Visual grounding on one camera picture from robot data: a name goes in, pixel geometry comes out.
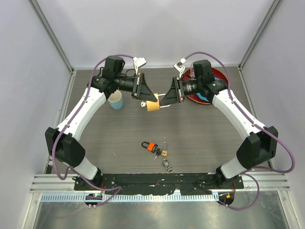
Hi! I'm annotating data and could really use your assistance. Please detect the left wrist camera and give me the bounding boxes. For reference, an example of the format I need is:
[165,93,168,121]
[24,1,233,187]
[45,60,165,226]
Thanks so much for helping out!
[133,57,147,75]

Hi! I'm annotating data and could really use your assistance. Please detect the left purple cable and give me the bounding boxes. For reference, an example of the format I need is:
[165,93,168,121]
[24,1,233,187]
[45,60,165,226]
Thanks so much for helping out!
[51,54,135,208]

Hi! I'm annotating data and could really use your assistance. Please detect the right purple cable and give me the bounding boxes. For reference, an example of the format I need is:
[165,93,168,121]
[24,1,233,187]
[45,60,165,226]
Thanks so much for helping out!
[183,51,296,211]

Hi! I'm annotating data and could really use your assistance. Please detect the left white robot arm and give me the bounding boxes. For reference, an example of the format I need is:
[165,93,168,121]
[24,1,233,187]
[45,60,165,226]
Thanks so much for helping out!
[45,54,157,190]

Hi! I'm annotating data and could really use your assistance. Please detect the small black keys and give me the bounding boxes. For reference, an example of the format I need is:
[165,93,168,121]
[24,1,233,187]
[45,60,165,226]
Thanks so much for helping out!
[154,148,162,160]

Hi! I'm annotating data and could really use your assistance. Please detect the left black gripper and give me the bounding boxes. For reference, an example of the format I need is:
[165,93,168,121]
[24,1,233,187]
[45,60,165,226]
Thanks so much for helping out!
[115,72,157,102]

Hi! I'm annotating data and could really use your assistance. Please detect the blue dotted plate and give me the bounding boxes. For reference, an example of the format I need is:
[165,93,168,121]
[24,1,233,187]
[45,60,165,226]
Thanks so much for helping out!
[197,77,226,103]

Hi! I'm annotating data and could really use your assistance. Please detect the large brass padlock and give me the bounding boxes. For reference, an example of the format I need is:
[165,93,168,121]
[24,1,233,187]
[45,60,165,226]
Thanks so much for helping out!
[145,94,170,112]

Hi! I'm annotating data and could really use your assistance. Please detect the small brass padlock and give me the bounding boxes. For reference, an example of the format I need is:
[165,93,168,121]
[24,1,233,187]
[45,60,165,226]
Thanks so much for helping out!
[161,141,168,157]

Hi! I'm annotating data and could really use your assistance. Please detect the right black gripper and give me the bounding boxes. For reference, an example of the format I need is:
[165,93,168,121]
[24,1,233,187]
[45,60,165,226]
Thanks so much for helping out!
[160,77,202,106]

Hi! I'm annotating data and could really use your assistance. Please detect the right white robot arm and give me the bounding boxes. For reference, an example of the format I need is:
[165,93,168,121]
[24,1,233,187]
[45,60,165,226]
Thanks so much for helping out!
[159,58,278,188]

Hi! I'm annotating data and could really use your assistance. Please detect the purple cable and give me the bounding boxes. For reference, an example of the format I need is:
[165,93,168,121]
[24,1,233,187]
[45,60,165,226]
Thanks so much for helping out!
[51,54,135,208]
[183,51,296,211]

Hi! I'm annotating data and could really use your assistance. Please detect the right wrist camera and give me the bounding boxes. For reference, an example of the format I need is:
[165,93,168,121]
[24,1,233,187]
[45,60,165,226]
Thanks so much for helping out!
[173,58,186,78]

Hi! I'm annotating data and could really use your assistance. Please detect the orange black padlock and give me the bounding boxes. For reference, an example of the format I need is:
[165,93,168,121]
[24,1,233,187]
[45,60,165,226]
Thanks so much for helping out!
[141,141,158,153]

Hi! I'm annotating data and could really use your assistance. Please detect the red round tray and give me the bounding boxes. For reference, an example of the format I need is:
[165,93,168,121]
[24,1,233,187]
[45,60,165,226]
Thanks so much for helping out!
[182,68,228,105]

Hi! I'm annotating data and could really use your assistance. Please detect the clear plastic cup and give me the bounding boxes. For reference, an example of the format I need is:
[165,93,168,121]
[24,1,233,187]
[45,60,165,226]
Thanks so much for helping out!
[189,63,195,78]

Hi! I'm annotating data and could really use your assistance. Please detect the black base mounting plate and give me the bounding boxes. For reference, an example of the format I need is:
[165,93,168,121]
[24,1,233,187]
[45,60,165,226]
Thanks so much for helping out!
[73,172,244,196]

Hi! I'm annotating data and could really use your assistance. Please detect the light blue mug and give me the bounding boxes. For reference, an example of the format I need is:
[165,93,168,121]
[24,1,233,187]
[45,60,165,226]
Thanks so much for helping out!
[108,90,123,110]

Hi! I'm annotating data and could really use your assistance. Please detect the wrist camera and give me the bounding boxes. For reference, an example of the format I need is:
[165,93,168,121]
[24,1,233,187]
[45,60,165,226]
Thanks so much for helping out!
[133,57,147,75]
[173,58,186,78]

